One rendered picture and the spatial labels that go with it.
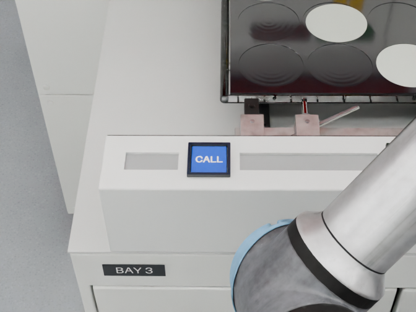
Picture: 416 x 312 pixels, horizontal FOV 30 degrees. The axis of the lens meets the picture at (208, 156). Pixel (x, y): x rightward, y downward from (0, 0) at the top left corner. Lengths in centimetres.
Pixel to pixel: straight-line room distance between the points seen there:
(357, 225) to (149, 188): 33
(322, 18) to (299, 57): 11
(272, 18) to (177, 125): 25
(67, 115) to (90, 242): 73
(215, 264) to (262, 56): 35
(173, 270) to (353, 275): 43
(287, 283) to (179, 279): 41
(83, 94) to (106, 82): 43
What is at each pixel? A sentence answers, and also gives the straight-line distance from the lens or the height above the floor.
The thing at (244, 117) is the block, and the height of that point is 91.
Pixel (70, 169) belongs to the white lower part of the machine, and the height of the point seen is 26.
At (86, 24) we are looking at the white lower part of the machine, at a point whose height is 72.
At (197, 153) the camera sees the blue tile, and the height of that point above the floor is 96.
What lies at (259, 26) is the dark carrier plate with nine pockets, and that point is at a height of 90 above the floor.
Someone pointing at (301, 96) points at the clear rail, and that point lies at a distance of 118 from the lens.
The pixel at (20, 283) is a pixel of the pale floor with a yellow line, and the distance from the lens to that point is 210.
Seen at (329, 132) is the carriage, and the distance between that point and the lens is 117.
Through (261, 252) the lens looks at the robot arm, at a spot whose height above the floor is 106.
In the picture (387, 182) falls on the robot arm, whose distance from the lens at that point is 74.
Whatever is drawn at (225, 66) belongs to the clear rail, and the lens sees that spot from 122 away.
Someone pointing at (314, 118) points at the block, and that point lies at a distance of 114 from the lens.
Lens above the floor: 172
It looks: 49 degrees down
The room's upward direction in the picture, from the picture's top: 1 degrees counter-clockwise
